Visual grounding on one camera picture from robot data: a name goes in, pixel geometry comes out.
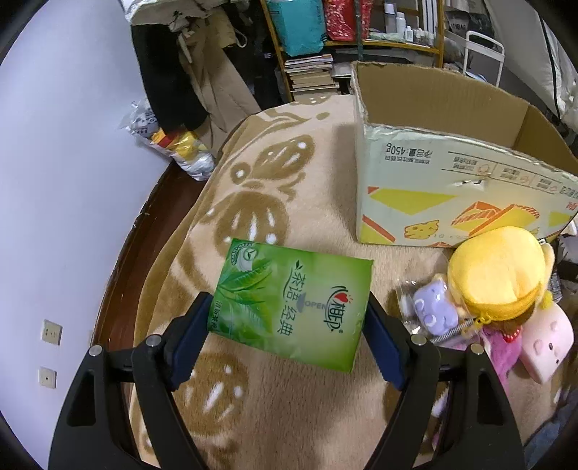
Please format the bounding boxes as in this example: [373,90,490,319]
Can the pink square pig plush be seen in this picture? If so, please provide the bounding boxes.
[520,304,574,384]

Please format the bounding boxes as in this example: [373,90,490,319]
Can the purple toy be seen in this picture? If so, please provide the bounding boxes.
[396,273,479,350]

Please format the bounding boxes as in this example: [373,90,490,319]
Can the yellow hat plush doll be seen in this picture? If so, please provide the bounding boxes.
[447,226,556,335]

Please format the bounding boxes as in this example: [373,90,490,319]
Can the green tissue pack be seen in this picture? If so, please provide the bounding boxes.
[208,239,372,373]

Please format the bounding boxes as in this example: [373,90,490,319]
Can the pink plush bear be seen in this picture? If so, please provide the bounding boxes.
[481,326,522,394]

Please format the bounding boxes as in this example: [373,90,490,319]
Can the cardboard box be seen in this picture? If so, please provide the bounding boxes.
[352,62,577,248]

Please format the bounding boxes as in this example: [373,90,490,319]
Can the plastic snack bag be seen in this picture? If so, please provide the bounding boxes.
[120,99,216,181]

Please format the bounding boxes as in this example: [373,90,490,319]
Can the beige patterned blanket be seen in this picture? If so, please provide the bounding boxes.
[128,94,561,470]

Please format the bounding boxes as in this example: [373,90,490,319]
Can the black garment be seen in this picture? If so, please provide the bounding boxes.
[130,25,209,133]

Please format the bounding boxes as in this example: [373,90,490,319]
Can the beige trench coat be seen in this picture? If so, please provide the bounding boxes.
[177,8,260,155]

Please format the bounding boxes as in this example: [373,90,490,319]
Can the white rolling cart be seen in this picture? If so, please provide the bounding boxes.
[462,30,505,87]

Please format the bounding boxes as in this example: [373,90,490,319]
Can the wooden shelf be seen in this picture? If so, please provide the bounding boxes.
[260,0,445,102]

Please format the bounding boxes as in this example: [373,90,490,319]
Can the stack of books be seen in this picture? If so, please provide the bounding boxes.
[284,54,339,100]

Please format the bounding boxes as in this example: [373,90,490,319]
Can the white puffer jacket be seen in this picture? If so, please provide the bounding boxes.
[120,0,223,25]

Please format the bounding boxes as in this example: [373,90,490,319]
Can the red patterned bag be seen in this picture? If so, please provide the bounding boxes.
[323,0,373,42]

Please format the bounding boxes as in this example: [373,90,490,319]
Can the teal bag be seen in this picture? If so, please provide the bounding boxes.
[267,0,326,57]

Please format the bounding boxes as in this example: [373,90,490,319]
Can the lower wall socket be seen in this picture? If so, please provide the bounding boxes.
[38,366,57,389]

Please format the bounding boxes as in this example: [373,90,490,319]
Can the wall socket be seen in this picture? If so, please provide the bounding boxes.
[38,366,57,389]
[41,319,63,346]

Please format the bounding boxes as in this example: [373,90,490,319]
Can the upper wall socket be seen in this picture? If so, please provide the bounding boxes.
[41,319,63,346]

